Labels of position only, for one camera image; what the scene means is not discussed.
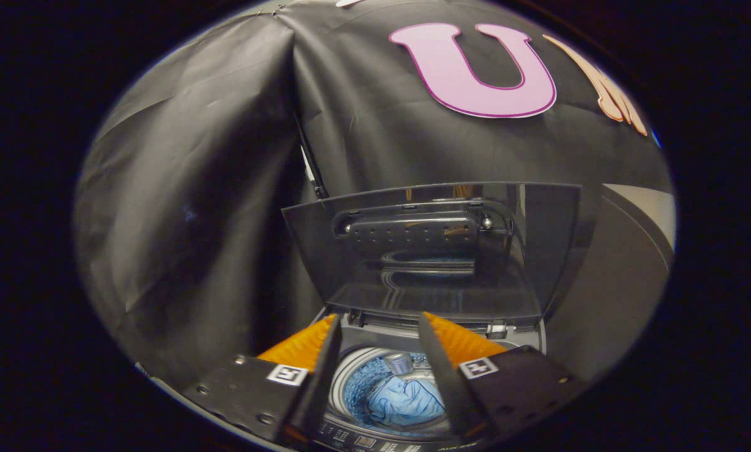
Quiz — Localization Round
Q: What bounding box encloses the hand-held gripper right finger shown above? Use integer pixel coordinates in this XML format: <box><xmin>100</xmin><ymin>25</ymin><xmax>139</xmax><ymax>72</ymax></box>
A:
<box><xmin>418</xmin><ymin>311</ymin><xmax>586</xmax><ymax>440</ymax></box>

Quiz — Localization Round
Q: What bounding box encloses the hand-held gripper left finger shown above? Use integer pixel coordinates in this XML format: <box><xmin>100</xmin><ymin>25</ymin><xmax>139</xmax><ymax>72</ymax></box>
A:
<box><xmin>184</xmin><ymin>314</ymin><xmax>343</xmax><ymax>443</ymax></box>

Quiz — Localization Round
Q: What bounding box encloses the light blue garment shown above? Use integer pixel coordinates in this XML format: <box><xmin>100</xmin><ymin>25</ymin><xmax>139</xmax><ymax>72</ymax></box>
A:
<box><xmin>366</xmin><ymin>375</ymin><xmax>446</xmax><ymax>428</ymax></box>

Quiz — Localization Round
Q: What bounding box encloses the dark washing machine lid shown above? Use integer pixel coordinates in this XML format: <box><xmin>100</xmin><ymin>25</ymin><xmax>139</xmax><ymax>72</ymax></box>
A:
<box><xmin>281</xmin><ymin>182</ymin><xmax>583</xmax><ymax>324</ymax></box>

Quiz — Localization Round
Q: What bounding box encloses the thin black pole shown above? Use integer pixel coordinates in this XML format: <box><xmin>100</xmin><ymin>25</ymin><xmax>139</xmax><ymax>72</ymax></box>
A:
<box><xmin>293</xmin><ymin>112</ymin><xmax>330</xmax><ymax>200</ymax></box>

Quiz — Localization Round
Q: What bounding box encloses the black backdrop cloth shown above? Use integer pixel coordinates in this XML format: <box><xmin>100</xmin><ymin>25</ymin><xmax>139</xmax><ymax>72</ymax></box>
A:
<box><xmin>74</xmin><ymin>0</ymin><xmax>674</xmax><ymax>387</ymax></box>

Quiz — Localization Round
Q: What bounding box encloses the beige cabinet with dark frame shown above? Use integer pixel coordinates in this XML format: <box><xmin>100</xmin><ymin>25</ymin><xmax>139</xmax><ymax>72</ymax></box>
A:
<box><xmin>542</xmin><ymin>184</ymin><xmax>676</xmax><ymax>384</ymax></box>

